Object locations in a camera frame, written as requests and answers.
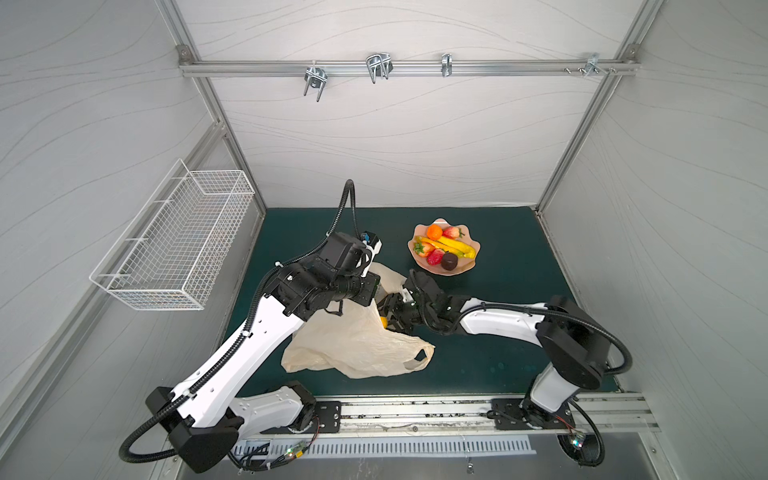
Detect dark purple plum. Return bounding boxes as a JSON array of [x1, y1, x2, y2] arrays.
[[440, 252, 459, 271]]

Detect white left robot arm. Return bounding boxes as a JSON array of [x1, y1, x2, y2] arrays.
[[118, 220, 381, 473]]

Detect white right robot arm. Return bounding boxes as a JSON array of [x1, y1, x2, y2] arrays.
[[376, 270, 633, 468]]

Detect red strawberry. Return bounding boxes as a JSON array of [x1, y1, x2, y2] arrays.
[[413, 241, 435, 258]]

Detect pink scalloped fruit plate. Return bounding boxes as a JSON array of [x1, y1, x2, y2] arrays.
[[408, 218, 481, 276]]

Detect yellow banana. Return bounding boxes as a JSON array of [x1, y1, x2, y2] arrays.
[[414, 236, 477, 259]]

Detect orange fruit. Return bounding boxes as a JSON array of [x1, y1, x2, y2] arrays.
[[426, 224, 443, 241]]

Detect red peach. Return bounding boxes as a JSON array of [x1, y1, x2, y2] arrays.
[[443, 226, 464, 240]]

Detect green table mat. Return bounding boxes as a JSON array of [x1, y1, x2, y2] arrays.
[[227, 207, 571, 396]]

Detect metal hook clamp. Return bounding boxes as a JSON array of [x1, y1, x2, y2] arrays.
[[365, 52, 393, 84], [441, 53, 453, 78], [303, 66, 328, 102], [563, 54, 618, 78]]

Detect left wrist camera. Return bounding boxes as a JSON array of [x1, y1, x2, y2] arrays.
[[359, 231, 382, 277]]

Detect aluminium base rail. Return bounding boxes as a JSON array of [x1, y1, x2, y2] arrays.
[[315, 392, 660, 438]]

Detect white slotted cable duct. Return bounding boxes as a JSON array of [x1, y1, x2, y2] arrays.
[[233, 434, 536, 460]]

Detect white wire basket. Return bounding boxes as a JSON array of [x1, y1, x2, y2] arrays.
[[89, 159, 254, 311]]

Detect horizontal aluminium rail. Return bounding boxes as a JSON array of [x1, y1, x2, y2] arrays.
[[180, 56, 641, 78]]

